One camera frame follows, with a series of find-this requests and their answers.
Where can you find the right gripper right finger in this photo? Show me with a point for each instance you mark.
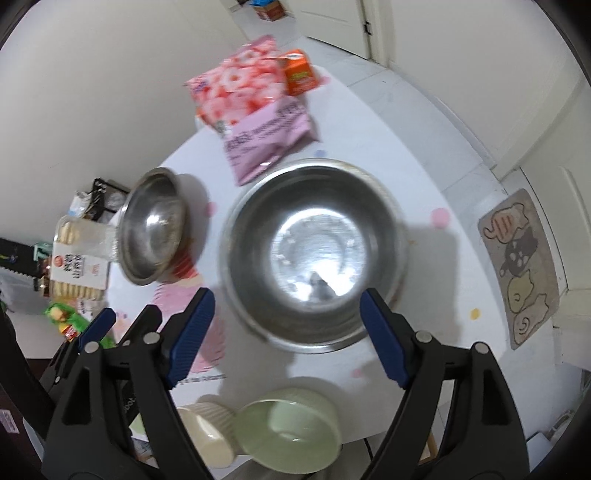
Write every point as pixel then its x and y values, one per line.
pixel 483 437

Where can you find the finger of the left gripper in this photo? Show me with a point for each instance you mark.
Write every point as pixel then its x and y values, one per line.
pixel 146 322
pixel 60 366

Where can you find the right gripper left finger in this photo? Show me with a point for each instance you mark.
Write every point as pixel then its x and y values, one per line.
pixel 116 419

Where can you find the small steel bowl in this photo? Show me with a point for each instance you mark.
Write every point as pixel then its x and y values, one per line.
pixel 151 227

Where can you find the green ceramic plate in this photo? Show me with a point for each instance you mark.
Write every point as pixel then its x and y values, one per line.
pixel 291 430

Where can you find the large steel bowl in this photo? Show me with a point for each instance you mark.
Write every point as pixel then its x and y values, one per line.
pixel 302 244

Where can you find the green chips bag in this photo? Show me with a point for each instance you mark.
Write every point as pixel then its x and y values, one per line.
pixel 73 325

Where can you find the biscuit package white label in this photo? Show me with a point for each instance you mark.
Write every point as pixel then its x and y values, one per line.
pixel 74 274

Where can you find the clear glass jar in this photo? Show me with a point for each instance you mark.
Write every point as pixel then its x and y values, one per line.
pixel 102 241

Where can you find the cream ribbed ceramic cup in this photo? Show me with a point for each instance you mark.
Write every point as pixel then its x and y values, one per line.
pixel 210 428

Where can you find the cartoon cat floor mat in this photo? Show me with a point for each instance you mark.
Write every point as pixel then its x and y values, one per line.
pixel 514 237

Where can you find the pink strawberry snack bag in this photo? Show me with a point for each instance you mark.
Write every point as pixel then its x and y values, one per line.
pixel 246 99

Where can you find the orange drink carton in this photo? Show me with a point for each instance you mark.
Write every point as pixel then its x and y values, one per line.
pixel 298 72

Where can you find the orange box on floor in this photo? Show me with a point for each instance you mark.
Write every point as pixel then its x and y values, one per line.
pixel 268 10

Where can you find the white door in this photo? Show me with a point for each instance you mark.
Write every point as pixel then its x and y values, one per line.
pixel 340 23

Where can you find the black wire rack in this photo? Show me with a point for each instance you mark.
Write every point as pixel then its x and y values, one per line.
pixel 106 198

